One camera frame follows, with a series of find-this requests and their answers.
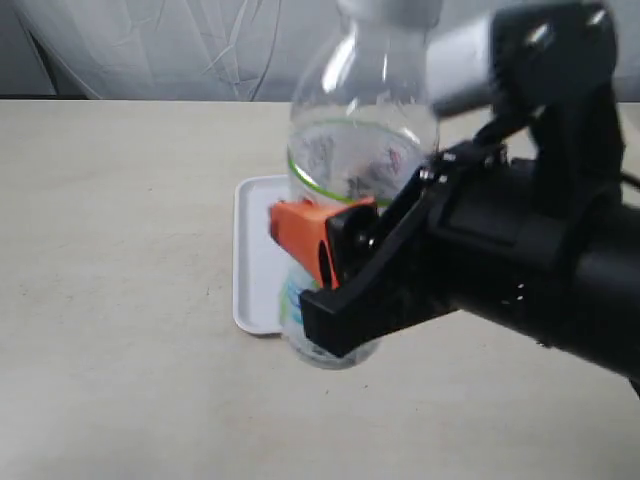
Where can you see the grey-white backdrop curtain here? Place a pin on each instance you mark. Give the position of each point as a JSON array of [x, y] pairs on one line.
[[242, 51]]

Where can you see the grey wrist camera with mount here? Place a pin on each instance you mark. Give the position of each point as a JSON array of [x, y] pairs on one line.
[[548, 67]]

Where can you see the white rectangular plastic tray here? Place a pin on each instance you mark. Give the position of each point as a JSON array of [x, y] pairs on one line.
[[259, 265]]

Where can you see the clear bottle with green label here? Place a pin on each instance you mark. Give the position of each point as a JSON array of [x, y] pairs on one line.
[[359, 121]]

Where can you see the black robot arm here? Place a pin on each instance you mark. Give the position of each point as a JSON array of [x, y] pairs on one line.
[[603, 293]]

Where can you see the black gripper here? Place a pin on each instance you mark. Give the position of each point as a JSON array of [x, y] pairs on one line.
[[464, 234]]

